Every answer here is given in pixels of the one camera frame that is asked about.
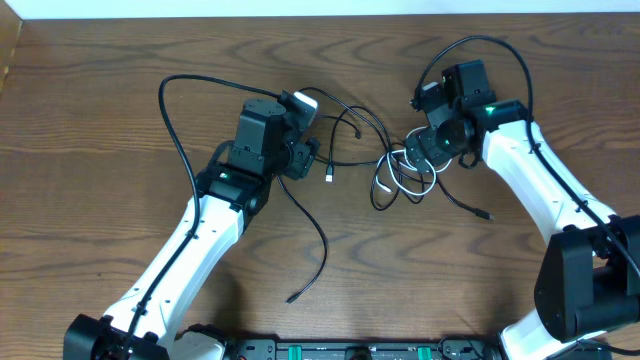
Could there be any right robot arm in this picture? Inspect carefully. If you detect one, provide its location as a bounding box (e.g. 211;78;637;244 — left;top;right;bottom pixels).
405;60;639;359

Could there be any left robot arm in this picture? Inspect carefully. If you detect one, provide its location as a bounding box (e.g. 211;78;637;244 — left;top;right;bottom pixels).
63;92;319;360

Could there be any left camera cable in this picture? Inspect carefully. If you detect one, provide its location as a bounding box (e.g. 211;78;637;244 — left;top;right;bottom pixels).
117;74;284;360

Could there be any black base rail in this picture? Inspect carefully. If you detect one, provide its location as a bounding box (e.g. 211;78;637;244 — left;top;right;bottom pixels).
169;338;626;360

